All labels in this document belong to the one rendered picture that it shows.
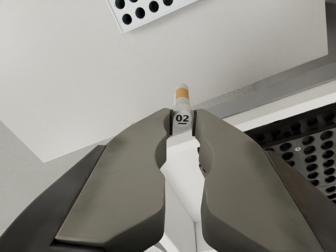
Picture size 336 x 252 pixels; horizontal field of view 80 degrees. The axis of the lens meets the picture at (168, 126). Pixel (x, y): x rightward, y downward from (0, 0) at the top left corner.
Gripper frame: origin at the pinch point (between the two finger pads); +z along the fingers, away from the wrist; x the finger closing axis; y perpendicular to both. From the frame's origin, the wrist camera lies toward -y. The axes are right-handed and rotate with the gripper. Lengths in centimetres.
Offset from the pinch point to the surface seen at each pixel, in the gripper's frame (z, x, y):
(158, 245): 23, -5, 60
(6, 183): 99, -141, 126
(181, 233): 8.7, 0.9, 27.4
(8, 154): 99, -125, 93
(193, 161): 14.6, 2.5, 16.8
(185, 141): 9.0, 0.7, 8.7
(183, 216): 12.2, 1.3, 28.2
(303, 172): 8.1, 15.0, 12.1
